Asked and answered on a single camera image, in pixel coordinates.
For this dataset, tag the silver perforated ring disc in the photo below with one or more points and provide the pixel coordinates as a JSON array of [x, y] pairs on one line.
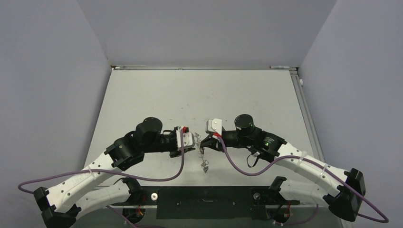
[[205, 163]]

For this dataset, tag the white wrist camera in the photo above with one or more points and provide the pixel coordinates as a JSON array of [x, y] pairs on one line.
[[214, 126], [184, 138]]

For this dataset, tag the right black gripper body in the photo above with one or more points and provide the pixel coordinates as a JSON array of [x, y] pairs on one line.
[[232, 138]]

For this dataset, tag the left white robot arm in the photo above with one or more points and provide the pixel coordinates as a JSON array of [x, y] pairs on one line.
[[63, 204]]

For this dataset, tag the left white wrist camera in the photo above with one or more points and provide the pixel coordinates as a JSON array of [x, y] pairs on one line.
[[184, 138]]

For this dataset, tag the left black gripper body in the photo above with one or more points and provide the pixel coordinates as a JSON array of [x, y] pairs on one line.
[[165, 143]]

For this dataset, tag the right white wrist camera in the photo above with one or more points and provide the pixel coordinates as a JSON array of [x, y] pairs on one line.
[[214, 126]]

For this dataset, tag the aluminium frame rail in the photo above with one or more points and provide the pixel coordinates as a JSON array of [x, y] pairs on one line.
[[312, 134]]

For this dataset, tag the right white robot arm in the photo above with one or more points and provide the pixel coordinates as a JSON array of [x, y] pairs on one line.
[[338, 189]]

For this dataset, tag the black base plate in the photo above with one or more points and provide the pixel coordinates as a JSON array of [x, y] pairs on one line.
[[210, 202]]

